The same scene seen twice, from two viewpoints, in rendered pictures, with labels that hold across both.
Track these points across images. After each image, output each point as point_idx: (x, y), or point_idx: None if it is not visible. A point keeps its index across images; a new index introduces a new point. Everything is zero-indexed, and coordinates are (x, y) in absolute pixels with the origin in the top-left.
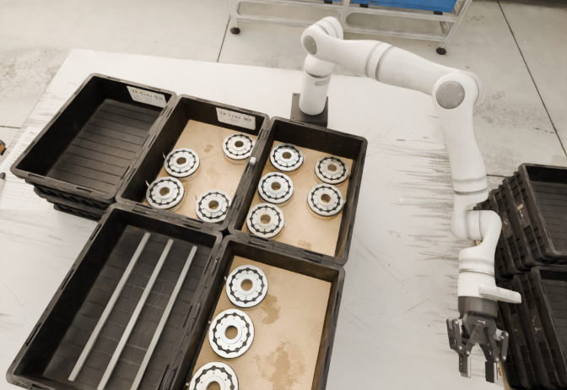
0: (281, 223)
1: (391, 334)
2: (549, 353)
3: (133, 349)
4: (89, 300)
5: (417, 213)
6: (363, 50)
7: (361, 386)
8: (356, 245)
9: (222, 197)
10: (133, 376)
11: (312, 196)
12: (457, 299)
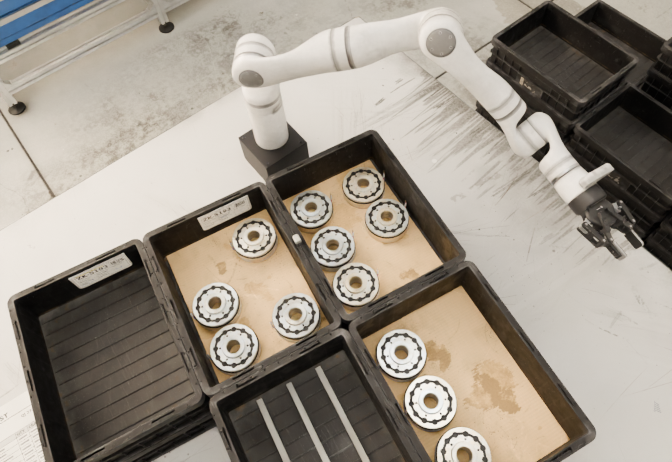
0: (372, 273)
1: (534, 285)
2: (641, 191)
3: None
4: None
5: (458, 162)
6: (320, 50)
7: (551, 347)
8: None
9: (294, 300)
10: None
11: (373, 224)
12: (569, 206)
